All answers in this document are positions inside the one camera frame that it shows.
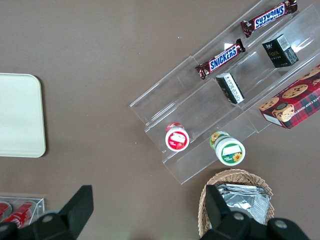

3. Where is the Snickers chocolate bar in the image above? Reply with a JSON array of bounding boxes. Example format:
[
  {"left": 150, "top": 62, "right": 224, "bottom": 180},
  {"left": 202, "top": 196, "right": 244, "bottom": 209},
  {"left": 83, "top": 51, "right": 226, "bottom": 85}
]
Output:
[
  {"left": 195, "top": 38, "right": 247, "bottom": 81},
  {"left": 240, "top": 0, "right": 298, "bottom": 39}
]

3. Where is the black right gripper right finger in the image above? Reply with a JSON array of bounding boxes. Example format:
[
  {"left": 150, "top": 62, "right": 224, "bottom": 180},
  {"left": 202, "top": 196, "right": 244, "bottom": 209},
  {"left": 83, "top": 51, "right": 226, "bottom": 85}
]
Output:
[{"left": 199, "top": 184, "right": 312, "bottom": 240}]

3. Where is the red tartan cookie box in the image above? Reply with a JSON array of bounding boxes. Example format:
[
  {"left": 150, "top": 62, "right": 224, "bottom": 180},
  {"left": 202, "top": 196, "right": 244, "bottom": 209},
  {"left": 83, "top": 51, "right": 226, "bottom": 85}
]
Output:
[{"left": 258, "top": 64, "right": 320, "bottom": 130}]

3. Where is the green lid yogurt cup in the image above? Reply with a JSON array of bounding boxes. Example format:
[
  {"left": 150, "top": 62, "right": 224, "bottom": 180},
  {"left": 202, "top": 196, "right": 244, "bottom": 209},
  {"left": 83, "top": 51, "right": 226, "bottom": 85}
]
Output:
[{"left": 209, "top": 131, "right": 246, "bottom": 167}]

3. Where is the small black carton box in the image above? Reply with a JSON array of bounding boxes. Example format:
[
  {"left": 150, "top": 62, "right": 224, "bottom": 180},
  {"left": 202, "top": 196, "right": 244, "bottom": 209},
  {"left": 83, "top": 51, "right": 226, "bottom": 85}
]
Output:
[
  {"left": 215, "top": 72, "right": 245, "bottom": 105},
  {"left": 261, "top": 33, "right": 300, "bottom": 69}
]

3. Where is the red lid yogurt cup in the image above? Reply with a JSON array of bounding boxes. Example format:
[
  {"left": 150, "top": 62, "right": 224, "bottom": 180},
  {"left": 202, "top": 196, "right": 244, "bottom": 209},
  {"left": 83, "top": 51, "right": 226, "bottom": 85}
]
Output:
[{"left": 164, "top": 121, "right": 190, "bottom": 152}]

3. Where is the light wicker basket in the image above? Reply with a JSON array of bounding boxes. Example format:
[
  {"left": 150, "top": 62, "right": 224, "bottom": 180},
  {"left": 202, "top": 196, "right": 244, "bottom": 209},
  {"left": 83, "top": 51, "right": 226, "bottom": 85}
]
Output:
[{"left": 197, "top": 168, "right": 276, "bottom": 238}]

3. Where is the clear acrylic bottle rack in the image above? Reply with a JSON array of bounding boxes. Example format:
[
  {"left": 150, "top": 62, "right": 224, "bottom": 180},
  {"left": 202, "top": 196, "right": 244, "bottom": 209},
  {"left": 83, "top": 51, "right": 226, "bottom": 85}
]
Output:
[{"left": 0, "top": 195, "right": 46, "bottom": 226}]

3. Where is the cream plastic tray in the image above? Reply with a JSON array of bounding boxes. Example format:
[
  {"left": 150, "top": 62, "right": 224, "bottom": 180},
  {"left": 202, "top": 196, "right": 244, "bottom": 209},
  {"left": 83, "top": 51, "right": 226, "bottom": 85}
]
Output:
[{"left": 0, "top": 73, "right": 47, "bottom": 159}]

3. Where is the stack of foil trays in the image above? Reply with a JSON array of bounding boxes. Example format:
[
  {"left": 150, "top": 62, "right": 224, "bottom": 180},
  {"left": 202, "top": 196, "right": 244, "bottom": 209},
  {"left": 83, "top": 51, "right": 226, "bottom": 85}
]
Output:
[{"left": 216, "top": 183, "right": 273, "bottom": 226}]

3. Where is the clear acrylic stepped display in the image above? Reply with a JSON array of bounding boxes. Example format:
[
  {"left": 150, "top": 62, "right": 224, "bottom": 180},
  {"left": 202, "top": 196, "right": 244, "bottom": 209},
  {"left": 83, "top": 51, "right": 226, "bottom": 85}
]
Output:
[{"left": 129, "top": 0, "right": 320, "bottom": 186}]

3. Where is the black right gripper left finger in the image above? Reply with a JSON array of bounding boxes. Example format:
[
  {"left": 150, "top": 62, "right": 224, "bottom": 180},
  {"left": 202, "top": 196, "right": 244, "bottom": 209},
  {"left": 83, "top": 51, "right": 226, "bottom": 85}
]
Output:
[{"left": 0, "top": 184, "right": 95, "bottom": 240}]

